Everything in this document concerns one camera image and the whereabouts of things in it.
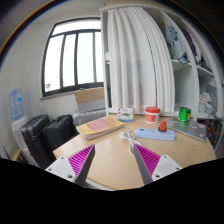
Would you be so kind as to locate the white jar with red lid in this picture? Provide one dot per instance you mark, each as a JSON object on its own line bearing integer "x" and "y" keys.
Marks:
{"x": 152, "y": 114}

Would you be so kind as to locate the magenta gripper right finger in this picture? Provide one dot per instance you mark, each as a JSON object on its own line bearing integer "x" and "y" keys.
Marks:
{"x": 153, "y": 166}

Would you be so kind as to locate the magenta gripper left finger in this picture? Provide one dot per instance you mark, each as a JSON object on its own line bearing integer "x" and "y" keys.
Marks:
{"x": 75, "y": 167}

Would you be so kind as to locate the blue power strip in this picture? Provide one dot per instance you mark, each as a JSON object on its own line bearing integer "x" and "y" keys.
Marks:
{"x": 155, "y": 134}

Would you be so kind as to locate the water dispenser with blue bottle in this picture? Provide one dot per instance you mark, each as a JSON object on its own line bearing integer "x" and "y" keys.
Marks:
{"x": 19, "y": 119}

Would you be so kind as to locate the cardboard box on radiator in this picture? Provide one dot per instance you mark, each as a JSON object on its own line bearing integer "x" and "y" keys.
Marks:
{"x": 90, "y": 99}

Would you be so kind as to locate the green can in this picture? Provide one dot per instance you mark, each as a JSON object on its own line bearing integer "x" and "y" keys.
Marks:
{"x": 184, "y": 115}

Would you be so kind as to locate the grey laptop with stickers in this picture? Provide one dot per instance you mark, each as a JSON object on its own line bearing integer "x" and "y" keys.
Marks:
{"x": 192, "y": 129}

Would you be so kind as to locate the yellow book with pink cover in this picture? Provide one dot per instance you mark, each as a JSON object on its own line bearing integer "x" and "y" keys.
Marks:
{"x": 99, "y": 127}

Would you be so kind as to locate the black suitcase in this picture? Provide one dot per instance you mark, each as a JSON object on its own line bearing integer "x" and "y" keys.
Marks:
{"x": 33, "y": 137}
{"x": 59, "y": 131}

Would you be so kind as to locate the white curtain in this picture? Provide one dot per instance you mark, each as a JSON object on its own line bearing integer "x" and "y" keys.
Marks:
{"x": 141, "y": 72}

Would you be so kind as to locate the white shelf unit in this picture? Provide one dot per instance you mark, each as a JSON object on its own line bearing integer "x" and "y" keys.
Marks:
{"x": 197, "y": 70}

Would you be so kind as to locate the white radiator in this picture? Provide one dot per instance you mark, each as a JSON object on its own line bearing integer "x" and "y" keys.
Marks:
{"x": 85, "y": 117}

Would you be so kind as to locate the black suitcase left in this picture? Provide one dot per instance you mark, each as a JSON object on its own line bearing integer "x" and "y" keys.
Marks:
{"x": 33, "y": 137}

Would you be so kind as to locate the black framed window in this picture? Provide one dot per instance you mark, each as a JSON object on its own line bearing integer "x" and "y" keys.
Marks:
{"x": 72, "y": 57}

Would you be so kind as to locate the small white and green box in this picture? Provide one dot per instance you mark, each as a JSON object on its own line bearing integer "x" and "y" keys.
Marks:
{"x": 125, "y": 114}

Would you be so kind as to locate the orange charger plug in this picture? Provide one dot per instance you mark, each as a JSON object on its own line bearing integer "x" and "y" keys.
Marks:
{"x": 162, "y": 126}

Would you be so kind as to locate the black suitcase right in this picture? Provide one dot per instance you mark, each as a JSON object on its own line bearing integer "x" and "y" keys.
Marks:
{"x": 59, "y": 131}

